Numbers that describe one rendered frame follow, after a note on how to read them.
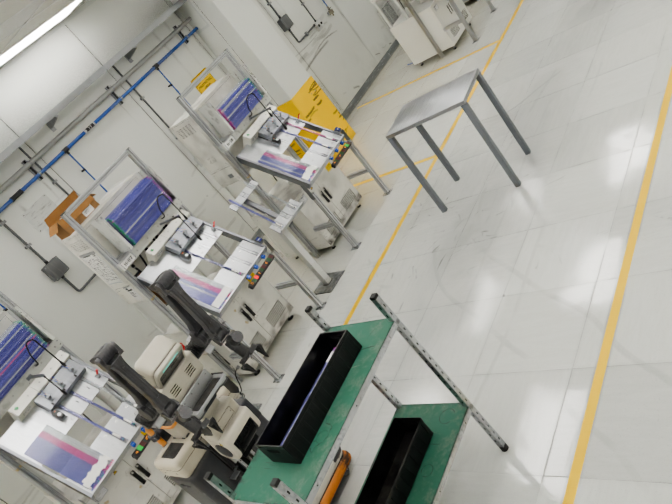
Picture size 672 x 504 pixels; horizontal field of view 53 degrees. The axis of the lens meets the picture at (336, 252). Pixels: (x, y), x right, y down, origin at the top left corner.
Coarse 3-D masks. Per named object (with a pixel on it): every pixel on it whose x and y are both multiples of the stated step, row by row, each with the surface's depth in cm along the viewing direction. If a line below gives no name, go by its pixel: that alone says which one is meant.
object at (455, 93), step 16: (464, 80) 491; (480, 80) 495; (432, 96) 510; (448, 96) 488; (464, 96) 468; (400, 112) 529; (416, 112) 506; (432, 112) 485; (400, 128) 503; (480, 128) 475; (512, 128) 513; (432, 144) 550; (416, 176) 526; (512, 176) 493; (432, 192) 531
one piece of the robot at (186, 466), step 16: (256, 432) 382; (176, 448) 357; (192, 448) 354; (256, 448) 380; (160, 464) 357; (176, 464) 347; (192, 464) 352; (208, 464) 358; (224, 464) 365; (240, 464) 367; (176, 480) 363; (192, 480) 351; (224, 480) 363; (192, 496) 372; (208, 496) 357; (224, 496) 361
